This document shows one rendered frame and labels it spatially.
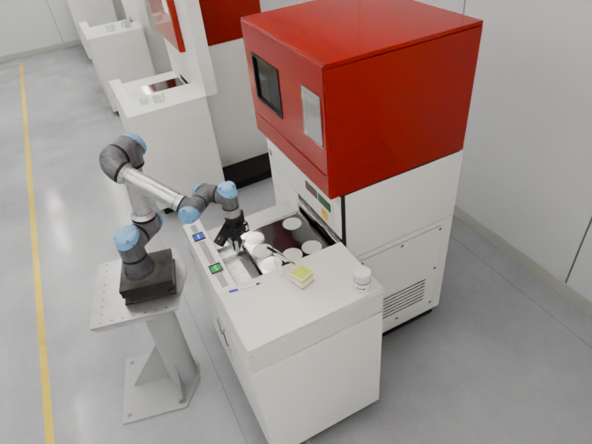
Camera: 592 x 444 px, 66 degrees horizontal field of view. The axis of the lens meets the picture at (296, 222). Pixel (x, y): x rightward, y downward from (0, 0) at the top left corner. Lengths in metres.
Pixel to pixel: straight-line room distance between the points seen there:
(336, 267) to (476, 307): 1.43
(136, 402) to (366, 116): 2.07
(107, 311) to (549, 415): 2.31
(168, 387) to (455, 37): 2.38
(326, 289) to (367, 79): 0.86
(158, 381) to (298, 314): 1.37
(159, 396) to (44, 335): 1.06
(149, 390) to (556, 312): 2.56
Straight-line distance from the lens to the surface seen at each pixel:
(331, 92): 1.76
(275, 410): 2.21
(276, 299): 1.94
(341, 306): 1.90
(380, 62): 1.84
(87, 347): 3.41
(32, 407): 3.31
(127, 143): 2.04
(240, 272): 2.20
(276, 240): 2.31
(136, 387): 3.06
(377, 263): 2.43
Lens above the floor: 2.41
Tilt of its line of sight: 39 degrees down
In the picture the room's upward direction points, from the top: 7 degrees counter-clockwise
